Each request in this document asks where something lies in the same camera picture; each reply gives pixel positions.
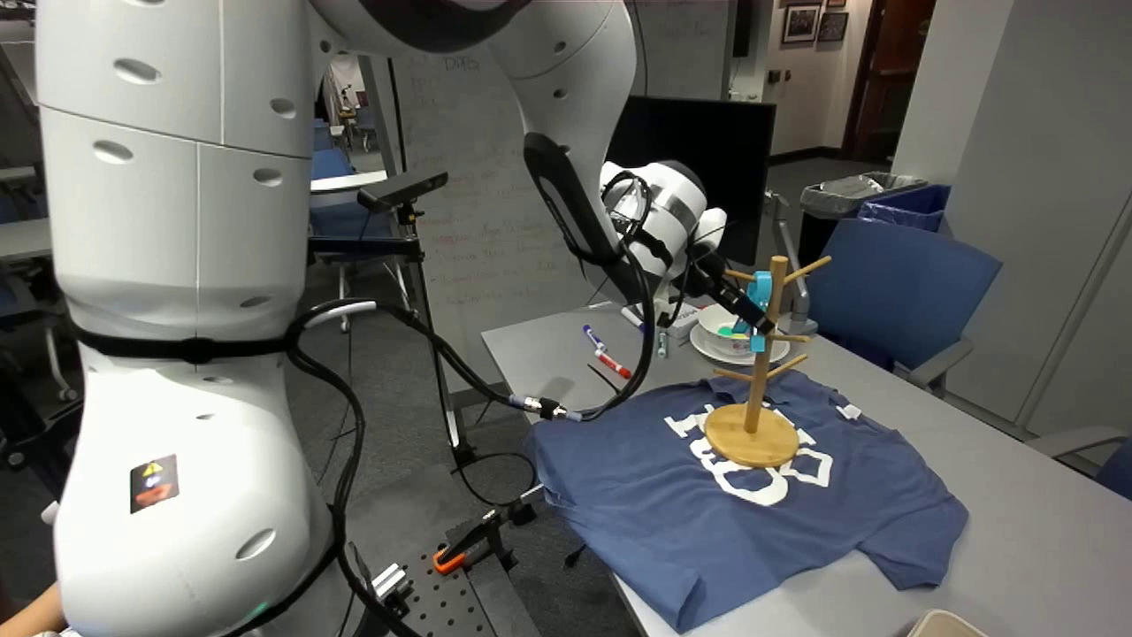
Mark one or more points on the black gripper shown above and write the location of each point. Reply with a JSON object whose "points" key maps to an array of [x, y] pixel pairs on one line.
{"points": [[716, 282]]}

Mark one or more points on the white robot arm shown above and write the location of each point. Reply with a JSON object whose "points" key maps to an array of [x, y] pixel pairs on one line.
{"points": [[177, 236]]}

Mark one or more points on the white bowl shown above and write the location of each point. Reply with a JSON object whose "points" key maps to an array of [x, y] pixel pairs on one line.
{"points": [[716, 322]]}

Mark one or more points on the white plate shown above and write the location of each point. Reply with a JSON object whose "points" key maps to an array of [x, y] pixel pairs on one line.
{"points": [[708, 349]]}

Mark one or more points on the grey trash bin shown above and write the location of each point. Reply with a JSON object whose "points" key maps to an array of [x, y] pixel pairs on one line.
{"points": [[836, 218]]}

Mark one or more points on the wooden mug tree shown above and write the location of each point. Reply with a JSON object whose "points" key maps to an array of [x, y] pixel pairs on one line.
{"points": [[754, 442]]}

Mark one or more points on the blue office chair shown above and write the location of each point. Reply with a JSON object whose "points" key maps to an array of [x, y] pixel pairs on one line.
{"points": [[1119, 470], [907, 296]]}

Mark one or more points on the black monitor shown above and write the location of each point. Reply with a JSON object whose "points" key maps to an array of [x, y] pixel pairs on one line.
{"points": [[731, 153]]}

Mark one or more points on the blue whiteboard marker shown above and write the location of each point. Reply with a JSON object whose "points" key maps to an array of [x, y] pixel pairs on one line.
{"points": [[591, 339]]}

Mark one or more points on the blue recycling bin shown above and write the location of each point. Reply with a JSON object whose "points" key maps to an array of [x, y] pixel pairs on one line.
{"points": [[907, 209]]}

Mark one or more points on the blue printed t-shirt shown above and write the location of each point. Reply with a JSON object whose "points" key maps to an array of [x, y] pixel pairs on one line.
{"points": [[658, 518]]}

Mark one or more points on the beige plastic tray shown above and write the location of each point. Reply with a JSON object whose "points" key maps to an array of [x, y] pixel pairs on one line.
{"points": [[944, 624]]}

